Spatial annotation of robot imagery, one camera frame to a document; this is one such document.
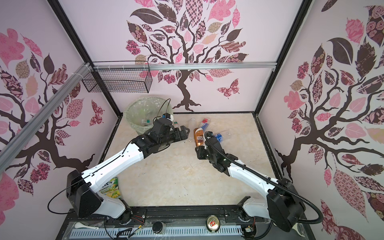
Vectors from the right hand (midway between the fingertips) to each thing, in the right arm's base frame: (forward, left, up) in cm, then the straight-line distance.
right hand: (197, 147), depth 82 cm
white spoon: (-35, +59, -14) cm, 70 cm away
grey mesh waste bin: (+24, +36, +4) cm, 43 cm away
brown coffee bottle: (+4, -1, +5) cm, 6 cm away
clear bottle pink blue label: (+26, -6, -10) cm, 29 cm away
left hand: (+3, +7, +9) cm, 12 cm away
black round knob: (-37, +18, -6) cm, 41 cm away
